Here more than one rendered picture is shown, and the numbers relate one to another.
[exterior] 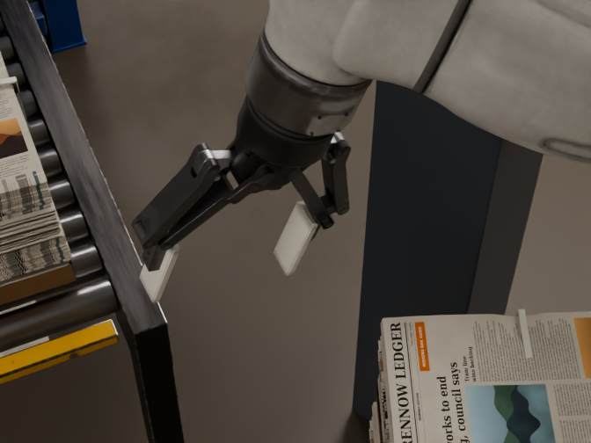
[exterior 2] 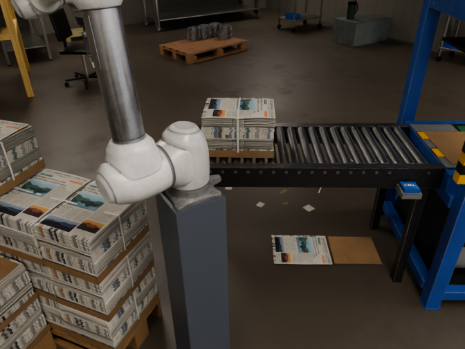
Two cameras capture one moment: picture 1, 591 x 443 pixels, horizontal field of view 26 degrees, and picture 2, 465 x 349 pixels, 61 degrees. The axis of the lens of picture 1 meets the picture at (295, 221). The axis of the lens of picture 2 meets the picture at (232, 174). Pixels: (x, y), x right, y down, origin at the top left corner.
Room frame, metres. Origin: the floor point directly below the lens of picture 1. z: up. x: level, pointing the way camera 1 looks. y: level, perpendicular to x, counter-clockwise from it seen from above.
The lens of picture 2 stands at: (1.93, -1.29, 1.83)
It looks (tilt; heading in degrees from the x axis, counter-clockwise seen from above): 32 degrees down; 115
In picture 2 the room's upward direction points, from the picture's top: 1 degrees counter-clockwise
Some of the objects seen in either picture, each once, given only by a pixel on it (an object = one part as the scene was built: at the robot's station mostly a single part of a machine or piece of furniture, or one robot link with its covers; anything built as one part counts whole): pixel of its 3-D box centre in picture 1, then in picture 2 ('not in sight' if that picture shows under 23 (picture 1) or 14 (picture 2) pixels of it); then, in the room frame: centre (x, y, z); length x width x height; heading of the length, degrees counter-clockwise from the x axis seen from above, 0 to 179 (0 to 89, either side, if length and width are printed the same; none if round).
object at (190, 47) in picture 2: not in sight; (203, 41); (-1.54, 4.95, 0.19); 1.33 x 0.92 x 0.37; 70
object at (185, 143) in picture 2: not in sight; (183, 154); (1.25, -0.26, 1.17); 0.18 x 0.16 x 0.22; 67
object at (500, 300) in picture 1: (442, 256); (197, 286); (1.26, -0.25, 0.50); 0.20 x 0.20 x 1.00; 56
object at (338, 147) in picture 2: not in sight; (340, 147); (1.63, 0.77, 0.77); 0.47 x 0.05 x 0.05; 113
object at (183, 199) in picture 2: not in sight; (194, 184); (1.27, -0.23, 1.03); 0.22 x 0.18 x 0.06; 56
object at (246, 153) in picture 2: not in sight; (259, 142); (1.22, 0.55, 0.83); 0.29 x 0.16 x 0.04; 112
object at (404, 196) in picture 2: not in sight; (408, 191); (2.02, 0.59, 0.69); 0.10 x 0.10 x 0.03; 23
